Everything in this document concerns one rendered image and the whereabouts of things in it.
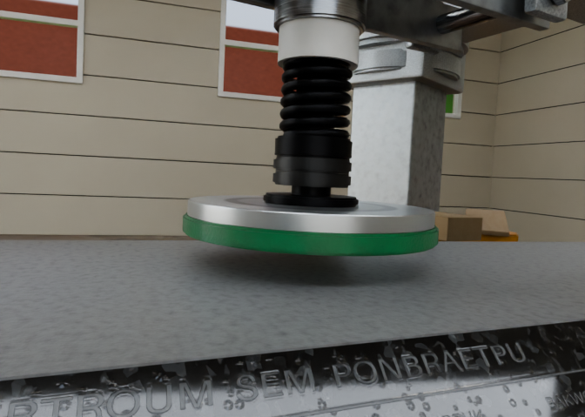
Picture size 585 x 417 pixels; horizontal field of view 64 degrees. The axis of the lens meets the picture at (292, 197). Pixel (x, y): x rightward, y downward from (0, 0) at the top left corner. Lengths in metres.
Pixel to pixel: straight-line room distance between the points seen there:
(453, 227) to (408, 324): 0.76
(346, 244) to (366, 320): 0.07
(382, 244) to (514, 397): 0.12
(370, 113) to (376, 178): 0.17
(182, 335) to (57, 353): 0.05
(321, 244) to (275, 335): 0.09
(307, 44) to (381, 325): 0.23
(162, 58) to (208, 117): 0.94
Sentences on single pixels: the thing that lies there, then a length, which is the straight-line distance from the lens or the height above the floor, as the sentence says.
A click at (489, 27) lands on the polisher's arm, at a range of 1.22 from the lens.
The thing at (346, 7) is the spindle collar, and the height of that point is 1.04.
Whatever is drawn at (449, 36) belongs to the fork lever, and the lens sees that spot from 0.61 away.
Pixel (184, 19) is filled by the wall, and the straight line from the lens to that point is 6.65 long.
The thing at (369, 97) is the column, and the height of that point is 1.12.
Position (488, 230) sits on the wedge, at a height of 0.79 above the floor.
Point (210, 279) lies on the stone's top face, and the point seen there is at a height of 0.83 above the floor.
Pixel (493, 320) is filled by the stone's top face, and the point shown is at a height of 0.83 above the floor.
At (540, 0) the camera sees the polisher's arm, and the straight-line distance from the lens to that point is 0.51.
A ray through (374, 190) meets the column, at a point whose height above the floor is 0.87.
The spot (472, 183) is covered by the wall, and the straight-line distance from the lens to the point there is 8.03.
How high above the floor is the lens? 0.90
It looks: 3 degrees down
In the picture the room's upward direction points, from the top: 3 degrees clockwise
